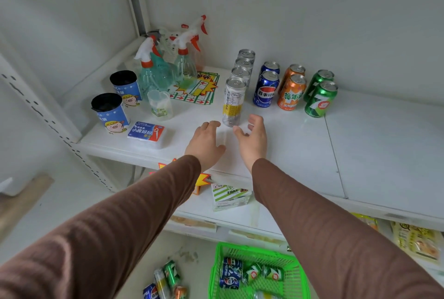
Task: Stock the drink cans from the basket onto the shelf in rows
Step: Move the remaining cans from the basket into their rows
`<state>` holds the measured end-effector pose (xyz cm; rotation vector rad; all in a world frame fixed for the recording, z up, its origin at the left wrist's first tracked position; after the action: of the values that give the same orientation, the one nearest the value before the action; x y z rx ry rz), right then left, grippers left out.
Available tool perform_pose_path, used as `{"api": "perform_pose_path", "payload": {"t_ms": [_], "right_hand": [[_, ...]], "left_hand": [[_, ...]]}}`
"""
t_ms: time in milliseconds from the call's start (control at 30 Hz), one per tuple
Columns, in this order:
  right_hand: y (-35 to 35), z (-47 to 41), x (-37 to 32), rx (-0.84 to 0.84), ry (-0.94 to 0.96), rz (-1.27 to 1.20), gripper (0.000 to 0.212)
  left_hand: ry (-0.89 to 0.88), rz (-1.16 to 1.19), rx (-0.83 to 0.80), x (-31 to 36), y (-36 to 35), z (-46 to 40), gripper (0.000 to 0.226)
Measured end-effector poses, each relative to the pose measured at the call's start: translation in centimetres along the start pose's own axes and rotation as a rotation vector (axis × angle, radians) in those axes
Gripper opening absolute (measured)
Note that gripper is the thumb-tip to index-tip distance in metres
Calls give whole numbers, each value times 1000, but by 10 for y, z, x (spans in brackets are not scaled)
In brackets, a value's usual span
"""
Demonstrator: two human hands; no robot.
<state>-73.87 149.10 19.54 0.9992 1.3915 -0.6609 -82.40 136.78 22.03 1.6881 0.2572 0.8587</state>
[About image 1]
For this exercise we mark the yellow snack packet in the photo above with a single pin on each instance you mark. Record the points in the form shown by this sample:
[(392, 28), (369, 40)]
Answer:
[(366, 220), (416, 239)]

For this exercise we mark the clear green spray bottle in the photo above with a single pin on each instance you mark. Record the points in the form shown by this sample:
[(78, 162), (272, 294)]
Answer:
[(185, 68)]

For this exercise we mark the person's right thumb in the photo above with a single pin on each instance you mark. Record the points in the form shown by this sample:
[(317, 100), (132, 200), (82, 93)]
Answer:
[(239, 132)]

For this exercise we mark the person's right hand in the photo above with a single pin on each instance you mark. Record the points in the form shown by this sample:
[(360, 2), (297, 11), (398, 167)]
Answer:
[(254, 144)]

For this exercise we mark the green white striped box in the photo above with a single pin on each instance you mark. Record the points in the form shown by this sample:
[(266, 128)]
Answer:
[(229, 196)]

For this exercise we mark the green soda can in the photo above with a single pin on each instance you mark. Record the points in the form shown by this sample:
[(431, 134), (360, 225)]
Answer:
[(171, 272), (321, 76), (251, 272), (321, 101), (274, 272)]

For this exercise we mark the teal spray bottle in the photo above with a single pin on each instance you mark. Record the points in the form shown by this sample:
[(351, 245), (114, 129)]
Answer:
[(154, 75)]

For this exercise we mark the person's left thumb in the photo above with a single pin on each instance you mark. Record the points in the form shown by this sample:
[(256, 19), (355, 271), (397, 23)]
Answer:
[(220, 151)]

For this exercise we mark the green plastic shopping basket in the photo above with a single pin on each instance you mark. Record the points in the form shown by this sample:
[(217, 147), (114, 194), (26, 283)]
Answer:
[(295, 274)]

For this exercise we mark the orange yellow starburst price tag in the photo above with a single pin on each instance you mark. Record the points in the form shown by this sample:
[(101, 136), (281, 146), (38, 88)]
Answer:
[(203, 180)]

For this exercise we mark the slim silver yellow drink can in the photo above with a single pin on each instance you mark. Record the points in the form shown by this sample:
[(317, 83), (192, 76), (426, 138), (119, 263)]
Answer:
[(244, 63), (234, 102), (162, 285), (241, 72), (246, 53), (265, 295)]

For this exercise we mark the blue cola can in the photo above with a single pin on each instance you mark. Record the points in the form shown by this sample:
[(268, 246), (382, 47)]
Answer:
[(151, 291), (270, 66), (265, 90), (230, 272)]

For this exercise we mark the person's right forearm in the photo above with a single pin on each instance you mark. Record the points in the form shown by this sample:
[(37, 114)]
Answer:
[(333, 239)]

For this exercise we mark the person's left forearm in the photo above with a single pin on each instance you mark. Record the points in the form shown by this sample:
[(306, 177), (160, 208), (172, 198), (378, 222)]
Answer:
[(114, 229)]

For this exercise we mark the wooden board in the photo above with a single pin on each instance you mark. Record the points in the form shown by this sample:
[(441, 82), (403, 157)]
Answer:
[(20, 201)]

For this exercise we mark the person's left hand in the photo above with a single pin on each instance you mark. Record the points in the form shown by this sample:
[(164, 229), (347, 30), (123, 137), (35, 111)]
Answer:
[(203, 146)]

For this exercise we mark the clear spray bottle red trigger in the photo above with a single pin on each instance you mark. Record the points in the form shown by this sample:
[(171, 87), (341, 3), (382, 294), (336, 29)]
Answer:
[(199, 33), (162, 43)]

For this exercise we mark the orange soda can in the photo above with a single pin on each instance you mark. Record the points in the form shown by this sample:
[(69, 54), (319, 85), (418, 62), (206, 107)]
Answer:
[(294, 69), (180, 292), (292, 93)]

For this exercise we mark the blue pig print paper cup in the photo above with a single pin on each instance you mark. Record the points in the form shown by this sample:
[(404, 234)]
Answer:
[(111, 113), (125, 87)]

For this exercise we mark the white metal shelf unit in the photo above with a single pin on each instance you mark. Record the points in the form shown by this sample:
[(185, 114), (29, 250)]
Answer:
[(364, 142)]

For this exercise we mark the small clear measuring cup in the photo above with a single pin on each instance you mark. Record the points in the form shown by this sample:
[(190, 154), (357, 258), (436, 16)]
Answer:
[(160, 104)]

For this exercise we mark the blue red floss box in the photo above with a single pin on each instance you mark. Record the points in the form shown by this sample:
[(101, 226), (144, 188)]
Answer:
[(146, 132)]

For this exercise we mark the stack of starburst price cards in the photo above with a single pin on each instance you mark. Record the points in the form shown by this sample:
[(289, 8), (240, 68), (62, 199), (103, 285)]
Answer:
[(203, 88)]

